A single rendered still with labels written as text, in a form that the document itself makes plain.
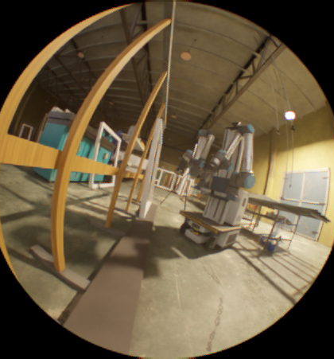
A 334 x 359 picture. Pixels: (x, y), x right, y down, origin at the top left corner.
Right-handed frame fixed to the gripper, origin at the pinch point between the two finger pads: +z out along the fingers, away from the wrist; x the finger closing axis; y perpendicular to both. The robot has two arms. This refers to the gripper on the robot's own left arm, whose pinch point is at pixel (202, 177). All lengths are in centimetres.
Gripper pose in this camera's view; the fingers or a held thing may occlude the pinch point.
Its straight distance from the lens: 110.4
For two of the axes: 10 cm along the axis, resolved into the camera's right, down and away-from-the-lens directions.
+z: -6.7, 7.4, -0.9
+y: -6.4, -6.4, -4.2
